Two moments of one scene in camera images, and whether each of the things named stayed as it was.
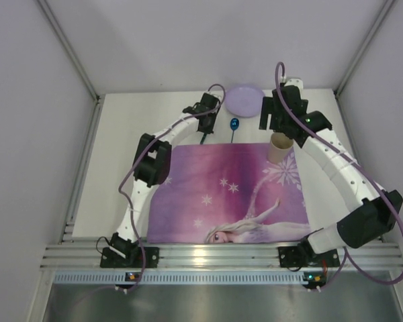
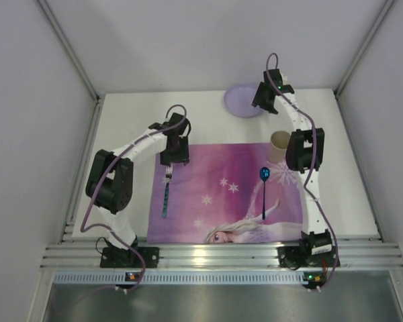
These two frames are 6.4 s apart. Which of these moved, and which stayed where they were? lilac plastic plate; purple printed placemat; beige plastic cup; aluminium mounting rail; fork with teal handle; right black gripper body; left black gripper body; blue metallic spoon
Moved: fork with teal handle; left black gripper body; right black gripper body; blue metallic spoon
Stayed: purple printed placemat; aluminium mounting rail; lilac plastic plate; beige plastic cup
